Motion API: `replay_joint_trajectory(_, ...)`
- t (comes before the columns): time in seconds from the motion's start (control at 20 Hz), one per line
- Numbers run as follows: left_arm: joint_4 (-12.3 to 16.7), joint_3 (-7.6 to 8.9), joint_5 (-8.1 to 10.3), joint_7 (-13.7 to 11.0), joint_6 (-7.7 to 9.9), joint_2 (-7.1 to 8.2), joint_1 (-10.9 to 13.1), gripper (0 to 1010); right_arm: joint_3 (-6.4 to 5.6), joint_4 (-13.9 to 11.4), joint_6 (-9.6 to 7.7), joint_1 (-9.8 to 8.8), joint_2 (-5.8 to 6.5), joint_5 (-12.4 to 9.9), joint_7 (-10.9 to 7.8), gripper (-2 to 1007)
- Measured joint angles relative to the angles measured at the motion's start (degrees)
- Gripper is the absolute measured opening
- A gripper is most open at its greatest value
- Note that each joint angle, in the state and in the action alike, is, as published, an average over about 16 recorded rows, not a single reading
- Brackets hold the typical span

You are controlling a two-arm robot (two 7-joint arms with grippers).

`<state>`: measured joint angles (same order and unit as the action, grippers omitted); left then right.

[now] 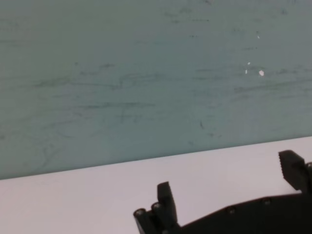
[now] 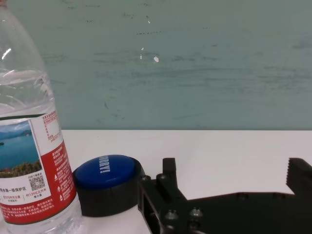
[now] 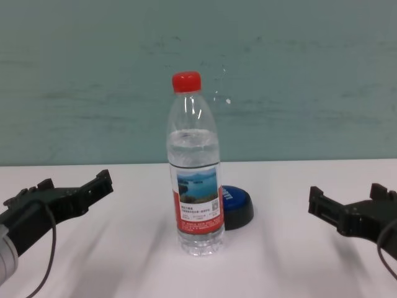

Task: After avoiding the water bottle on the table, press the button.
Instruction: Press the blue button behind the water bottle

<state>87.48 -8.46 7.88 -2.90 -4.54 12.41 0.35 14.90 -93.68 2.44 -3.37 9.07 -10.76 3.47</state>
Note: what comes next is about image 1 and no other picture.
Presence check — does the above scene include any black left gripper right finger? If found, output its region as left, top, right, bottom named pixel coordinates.
left=278, top=150, right=312, bottom=195

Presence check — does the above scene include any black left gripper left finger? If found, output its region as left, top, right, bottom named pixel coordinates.
left=133, top=181, right=181, bottom=234

